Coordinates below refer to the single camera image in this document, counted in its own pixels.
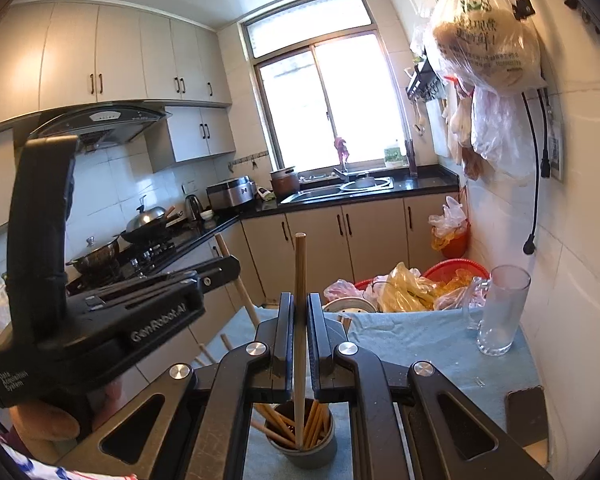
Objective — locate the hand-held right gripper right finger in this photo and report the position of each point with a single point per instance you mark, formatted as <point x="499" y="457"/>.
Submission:
<point x="316" y="330"/>

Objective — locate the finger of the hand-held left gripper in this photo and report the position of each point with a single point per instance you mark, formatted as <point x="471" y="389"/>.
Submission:
<point x="215" y="275"/>

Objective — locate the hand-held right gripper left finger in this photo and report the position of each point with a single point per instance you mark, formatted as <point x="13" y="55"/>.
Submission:
<point x="285" y="330"/>

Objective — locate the wooden chopstick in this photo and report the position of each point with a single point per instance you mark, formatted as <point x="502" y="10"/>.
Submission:
<point x="205" y="354"/>
<point x="227" y="344"/>
<point x="300" y="260"/>
<point x="242" y="295"/>

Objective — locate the bunch of wooden chopsticks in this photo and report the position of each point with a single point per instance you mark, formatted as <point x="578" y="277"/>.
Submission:
<point x="312" y="425"/>

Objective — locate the grey chopstick cup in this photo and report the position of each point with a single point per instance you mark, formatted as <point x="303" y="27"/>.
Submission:
<point x="300" y="457"/>

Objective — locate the person's left hand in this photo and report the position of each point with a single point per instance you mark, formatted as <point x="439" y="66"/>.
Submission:
<point x="42" y="422"/>

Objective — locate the white round pot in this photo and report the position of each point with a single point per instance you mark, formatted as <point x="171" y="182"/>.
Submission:
<point x="350" y="305"/>

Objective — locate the pink plastic bag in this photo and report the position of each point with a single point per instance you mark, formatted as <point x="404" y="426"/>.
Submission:
<point x="342" y="290"/>

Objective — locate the black gas stove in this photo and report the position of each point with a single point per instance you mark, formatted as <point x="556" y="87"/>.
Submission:
<point x="150" y="255"/>

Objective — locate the steel pot with lid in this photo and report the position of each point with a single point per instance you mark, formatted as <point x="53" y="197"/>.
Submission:
<point x="95" y="257"/>

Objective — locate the steel electric kettle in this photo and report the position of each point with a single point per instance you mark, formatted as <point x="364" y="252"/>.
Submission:
<point x="194" y="207"/>

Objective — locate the silver rice cooker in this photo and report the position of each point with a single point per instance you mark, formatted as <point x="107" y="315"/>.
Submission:
<point x="230" y="194"/>

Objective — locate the wok with steel lid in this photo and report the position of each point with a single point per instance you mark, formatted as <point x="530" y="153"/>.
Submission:
<point x="147" y="220"/>

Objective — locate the beige base cabinets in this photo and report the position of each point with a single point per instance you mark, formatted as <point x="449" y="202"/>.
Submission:
<point x="325" y="240"/>

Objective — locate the yellow plastic bag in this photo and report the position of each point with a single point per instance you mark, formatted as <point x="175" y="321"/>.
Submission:
<point x="405" y="290"/>

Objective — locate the blue tablecloth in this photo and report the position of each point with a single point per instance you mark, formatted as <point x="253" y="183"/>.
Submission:
<point x="420" y="340"/>

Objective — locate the brown clay pot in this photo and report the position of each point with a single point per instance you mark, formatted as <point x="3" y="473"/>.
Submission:
<point x="285" y="185"/>

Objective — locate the steel kitchen sink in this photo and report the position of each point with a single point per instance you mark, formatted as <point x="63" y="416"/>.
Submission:
<point x="320" y="194"/>

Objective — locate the clear plastic bag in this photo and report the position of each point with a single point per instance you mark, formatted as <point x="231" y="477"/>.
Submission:
<point x="455" y="290"/>

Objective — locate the red plastic basin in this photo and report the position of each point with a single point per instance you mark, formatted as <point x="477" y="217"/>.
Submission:
<point x="455" y="266"/>

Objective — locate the person's printed clothing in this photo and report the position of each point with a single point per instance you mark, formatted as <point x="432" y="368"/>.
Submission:
<point x="55" y="472"/>

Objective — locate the steel basin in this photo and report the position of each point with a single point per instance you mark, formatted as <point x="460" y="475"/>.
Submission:
<point x="367" y="182"/>

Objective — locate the steel sink faucet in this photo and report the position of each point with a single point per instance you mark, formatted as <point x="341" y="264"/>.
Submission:
<point x="342" y="175"/>

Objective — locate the red trash bin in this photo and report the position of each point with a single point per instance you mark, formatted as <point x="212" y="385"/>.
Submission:
<point x="457" y="245"/>

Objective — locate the purple hanging cloth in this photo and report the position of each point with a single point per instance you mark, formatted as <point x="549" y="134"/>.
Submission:
<point x="341" y="149"/>

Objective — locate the black range hood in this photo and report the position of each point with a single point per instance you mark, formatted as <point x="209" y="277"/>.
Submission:
<point x="120" y="120"/>

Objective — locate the black kitchen countertop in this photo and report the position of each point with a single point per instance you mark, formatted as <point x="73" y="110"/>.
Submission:
<point x="430" y="187"/>

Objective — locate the clear glass mug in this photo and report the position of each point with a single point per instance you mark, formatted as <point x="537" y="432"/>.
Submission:
<point x="500" y="320"/>

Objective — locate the kitchen window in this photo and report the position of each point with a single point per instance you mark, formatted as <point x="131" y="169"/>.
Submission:
<point x="300" y="100"/>

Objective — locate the hanging steel ladle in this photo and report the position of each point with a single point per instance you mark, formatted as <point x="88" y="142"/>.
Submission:
<point x="420" y="127"/>

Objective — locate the black smartphone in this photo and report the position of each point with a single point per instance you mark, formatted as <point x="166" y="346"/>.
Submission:
<point x="527" y="415"/>

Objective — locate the white cutting board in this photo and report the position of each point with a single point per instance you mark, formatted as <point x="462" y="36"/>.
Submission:
<point x="439" y="127"/>

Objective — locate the translucent hanging plastic bag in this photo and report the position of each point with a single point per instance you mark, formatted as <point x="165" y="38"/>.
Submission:
<point x="460" y="120"/>

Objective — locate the row of white upper cabinets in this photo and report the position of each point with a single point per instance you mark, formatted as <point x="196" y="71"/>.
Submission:
<point x="70" y="55"/>

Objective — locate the white hanging plastic bag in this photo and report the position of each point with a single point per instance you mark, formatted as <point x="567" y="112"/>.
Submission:
<point x="500" y="135"/>

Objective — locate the printed hanging plastic bag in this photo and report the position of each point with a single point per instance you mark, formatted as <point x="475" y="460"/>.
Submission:
<point x="485" y="55"/>

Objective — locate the wall hook rail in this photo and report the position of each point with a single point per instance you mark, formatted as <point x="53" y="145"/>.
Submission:
<point x="250" y="158"/>

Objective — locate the small white wall cabinet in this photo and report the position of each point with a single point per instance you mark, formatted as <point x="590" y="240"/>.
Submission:
<point x="195" y="132"/>

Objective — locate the black wall rack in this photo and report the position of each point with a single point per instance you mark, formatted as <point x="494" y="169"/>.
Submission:
<point x="425" y="82"/>

